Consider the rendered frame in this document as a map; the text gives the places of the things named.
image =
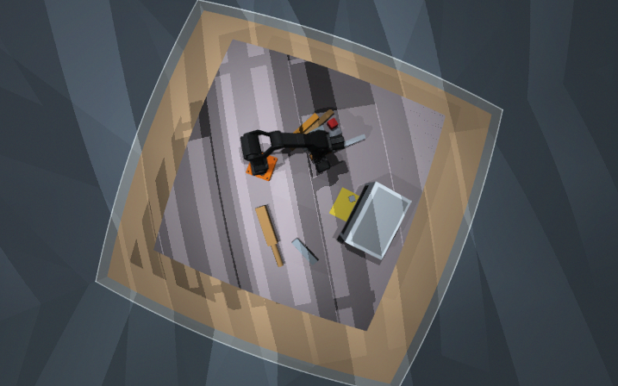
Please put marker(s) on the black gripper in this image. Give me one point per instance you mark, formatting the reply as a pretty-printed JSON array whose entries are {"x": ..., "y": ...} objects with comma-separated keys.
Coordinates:
[{"x": 321, "y": 163}]

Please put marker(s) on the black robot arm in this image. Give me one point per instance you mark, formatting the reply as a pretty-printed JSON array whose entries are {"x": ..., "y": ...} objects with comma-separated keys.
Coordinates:
[{"x": 318, "y": 142}]

